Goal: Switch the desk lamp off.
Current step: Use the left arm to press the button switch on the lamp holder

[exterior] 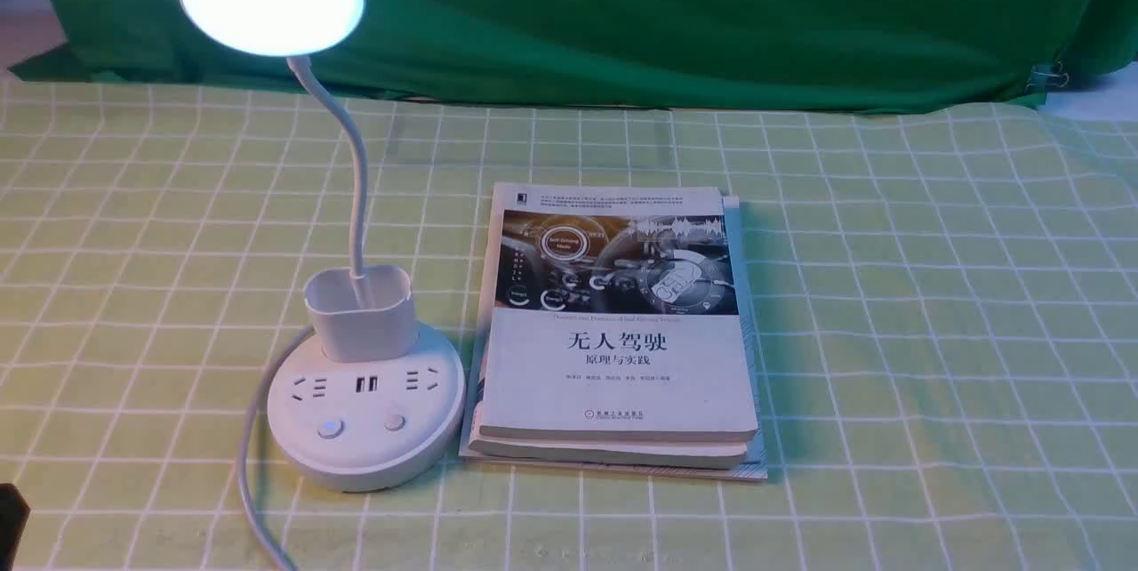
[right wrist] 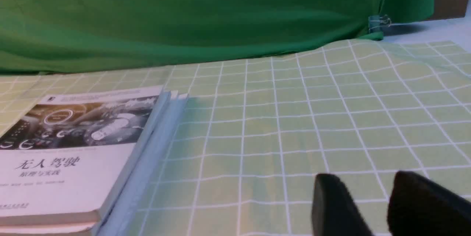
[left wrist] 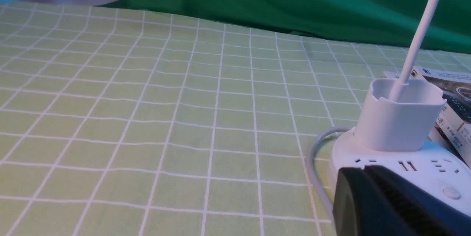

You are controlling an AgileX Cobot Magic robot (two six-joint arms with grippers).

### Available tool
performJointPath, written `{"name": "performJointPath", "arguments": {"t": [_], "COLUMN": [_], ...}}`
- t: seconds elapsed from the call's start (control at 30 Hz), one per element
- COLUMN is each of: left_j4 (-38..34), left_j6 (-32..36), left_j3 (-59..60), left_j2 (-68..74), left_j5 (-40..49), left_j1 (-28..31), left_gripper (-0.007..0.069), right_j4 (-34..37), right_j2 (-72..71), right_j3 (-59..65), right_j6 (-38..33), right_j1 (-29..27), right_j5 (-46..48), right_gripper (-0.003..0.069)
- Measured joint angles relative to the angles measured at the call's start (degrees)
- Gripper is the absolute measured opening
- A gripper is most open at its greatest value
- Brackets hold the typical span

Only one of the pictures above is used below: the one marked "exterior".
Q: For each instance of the white desk lamp with sockets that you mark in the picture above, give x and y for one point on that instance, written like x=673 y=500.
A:
x=372 y=396

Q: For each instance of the white self-driving textbook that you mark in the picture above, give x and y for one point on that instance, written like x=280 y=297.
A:
x=613 y=357

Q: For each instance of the thin book under textbook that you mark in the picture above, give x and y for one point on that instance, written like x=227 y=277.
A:
x=756 y=429

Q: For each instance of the green backdrop cloth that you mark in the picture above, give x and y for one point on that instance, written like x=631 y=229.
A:
x=863 y=56

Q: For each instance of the metal binder clip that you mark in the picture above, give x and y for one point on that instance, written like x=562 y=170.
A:
x=1047 y=77

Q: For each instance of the black object at edge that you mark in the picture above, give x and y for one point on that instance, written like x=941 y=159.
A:
x=14 y=514

